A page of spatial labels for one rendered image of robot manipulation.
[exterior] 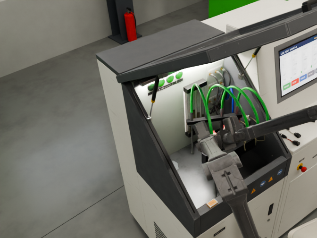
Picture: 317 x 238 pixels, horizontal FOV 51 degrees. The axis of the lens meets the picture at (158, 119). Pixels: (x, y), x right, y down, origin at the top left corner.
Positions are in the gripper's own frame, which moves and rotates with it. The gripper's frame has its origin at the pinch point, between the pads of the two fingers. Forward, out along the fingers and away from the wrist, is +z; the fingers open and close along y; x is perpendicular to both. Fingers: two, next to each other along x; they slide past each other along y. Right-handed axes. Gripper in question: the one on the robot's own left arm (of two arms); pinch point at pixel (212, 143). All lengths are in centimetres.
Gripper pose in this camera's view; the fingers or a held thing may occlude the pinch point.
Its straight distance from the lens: 161.4
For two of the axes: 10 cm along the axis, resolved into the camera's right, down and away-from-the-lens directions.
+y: -9.5, 1.7, 2.7
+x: 1.5, 9.8, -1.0
